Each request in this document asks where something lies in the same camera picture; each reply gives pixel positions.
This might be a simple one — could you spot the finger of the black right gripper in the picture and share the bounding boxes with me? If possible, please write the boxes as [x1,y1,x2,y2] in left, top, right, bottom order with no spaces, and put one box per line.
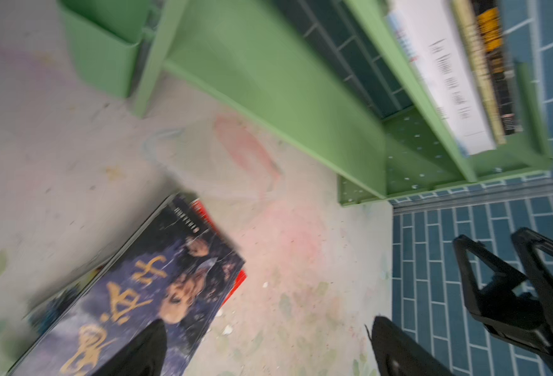
[512,227,553,334]
[453,235,553,346]

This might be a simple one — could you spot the purple book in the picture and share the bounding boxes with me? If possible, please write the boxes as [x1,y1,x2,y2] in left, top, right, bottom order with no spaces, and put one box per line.
[10,194,245,375]

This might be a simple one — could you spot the red manga comic book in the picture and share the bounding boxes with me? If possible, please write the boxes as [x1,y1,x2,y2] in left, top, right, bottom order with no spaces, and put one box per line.
[190,197,248,307]

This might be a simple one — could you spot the green shelf rack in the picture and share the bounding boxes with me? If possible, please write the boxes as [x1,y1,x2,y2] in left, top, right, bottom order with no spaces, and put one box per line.
[58,1,553,206]

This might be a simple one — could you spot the white book brown stripes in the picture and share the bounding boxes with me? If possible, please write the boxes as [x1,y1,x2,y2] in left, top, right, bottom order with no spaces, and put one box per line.
[387,0,496,156]

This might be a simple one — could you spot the black book yellow text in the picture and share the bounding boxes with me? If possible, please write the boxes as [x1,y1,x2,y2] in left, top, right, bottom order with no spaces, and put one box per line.
[471,0,521,136]

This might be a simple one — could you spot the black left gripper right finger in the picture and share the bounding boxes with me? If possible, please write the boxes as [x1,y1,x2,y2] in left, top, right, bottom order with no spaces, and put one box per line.
[371,316,453,376]

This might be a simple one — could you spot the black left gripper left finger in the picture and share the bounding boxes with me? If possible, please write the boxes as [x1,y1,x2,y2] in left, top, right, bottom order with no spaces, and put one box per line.
[92,319,168,376]

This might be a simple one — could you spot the yellow illustrated history book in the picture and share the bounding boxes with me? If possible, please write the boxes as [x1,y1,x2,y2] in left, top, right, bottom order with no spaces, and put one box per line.
[450,0,506,145]

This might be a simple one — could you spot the metal corner frame post right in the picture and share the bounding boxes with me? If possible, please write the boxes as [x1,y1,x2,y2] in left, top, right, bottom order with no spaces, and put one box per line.
[392,178,553,216]

